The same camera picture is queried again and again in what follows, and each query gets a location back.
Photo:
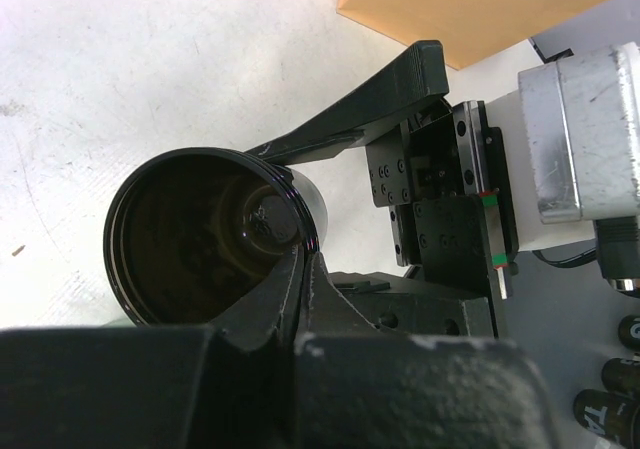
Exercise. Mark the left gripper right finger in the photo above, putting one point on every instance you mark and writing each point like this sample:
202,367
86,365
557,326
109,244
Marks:
414,81

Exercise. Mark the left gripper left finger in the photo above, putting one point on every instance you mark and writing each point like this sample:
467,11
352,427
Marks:
296,308

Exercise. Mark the black takeout coffee cup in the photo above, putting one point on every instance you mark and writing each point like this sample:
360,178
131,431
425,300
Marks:
193,230

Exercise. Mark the brown paper takeout bag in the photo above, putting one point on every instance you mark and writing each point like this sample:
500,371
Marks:
469,30

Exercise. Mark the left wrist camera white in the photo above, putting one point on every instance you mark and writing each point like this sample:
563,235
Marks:
571,138

